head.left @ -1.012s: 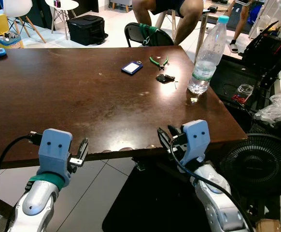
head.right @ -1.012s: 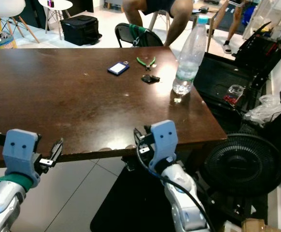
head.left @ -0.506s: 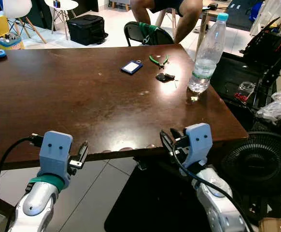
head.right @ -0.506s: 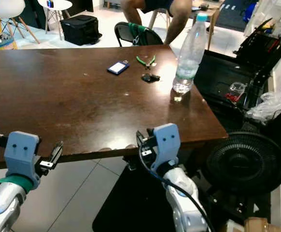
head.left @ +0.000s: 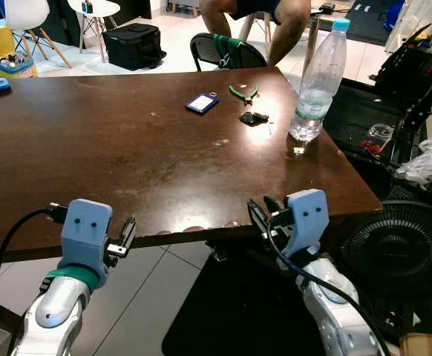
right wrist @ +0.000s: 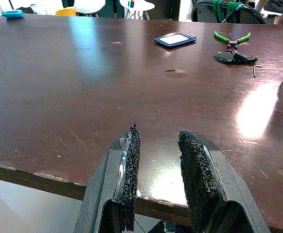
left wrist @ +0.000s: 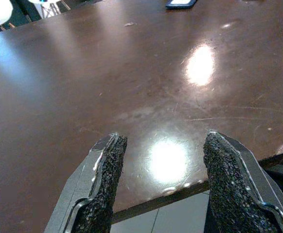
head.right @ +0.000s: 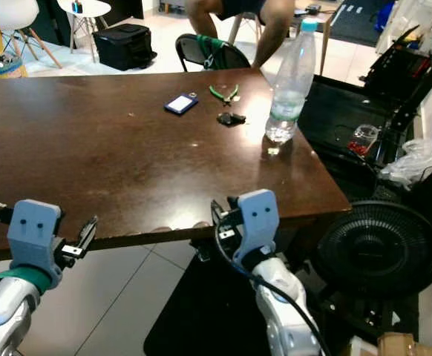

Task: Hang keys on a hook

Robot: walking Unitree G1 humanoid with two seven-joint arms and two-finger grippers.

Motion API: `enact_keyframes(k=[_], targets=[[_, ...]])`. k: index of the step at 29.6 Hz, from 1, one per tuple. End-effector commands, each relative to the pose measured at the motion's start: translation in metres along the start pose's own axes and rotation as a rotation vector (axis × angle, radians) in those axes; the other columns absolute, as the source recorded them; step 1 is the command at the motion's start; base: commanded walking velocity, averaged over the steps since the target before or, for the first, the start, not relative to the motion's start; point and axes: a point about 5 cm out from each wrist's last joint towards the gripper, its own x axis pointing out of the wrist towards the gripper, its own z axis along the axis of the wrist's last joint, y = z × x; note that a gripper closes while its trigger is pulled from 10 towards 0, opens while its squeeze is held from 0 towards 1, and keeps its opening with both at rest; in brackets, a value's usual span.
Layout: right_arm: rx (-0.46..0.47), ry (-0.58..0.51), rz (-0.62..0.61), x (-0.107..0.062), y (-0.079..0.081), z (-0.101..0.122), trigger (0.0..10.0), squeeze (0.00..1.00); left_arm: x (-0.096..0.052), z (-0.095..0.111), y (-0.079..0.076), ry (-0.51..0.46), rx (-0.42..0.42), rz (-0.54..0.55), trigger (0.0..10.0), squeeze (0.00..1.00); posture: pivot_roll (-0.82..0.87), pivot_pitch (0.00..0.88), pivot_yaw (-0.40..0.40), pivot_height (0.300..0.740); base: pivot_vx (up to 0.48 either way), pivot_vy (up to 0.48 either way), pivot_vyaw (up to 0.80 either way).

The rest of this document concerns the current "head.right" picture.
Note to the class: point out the blue rectangular key tag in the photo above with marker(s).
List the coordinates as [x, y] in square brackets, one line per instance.
[180, 104]

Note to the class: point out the clear plastic water bottle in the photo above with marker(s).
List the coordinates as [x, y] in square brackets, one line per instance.
[292, 81]

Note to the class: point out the woven basket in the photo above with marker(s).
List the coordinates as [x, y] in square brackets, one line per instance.
[4, 68]

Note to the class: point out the white chair with wooden legs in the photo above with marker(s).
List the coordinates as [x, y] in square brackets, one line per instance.
[15, 13]

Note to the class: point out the white round side table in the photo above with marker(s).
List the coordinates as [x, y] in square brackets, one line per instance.
[86, 7]

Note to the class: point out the black floor mat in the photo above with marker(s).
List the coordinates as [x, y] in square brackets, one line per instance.
[208, 311]

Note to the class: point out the person in dark shorts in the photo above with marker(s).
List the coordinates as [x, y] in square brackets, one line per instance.
[275, 33]

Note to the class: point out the black floor fan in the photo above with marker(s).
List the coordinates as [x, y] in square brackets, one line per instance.
[372, 248]

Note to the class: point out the black open case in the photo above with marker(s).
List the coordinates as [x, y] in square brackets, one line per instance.
[398, 70]

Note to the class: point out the black key fob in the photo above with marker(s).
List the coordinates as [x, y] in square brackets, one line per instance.
[231, 119]

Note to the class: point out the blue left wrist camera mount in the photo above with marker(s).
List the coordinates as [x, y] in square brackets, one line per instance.
[34, 230]

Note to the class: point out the clear plastic cup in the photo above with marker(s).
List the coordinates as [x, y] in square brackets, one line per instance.
[364, 141]

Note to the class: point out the black bag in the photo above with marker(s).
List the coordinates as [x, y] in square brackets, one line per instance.
[123, 46]

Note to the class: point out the clear plastic bag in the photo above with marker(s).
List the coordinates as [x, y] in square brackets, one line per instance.
[409, 167]

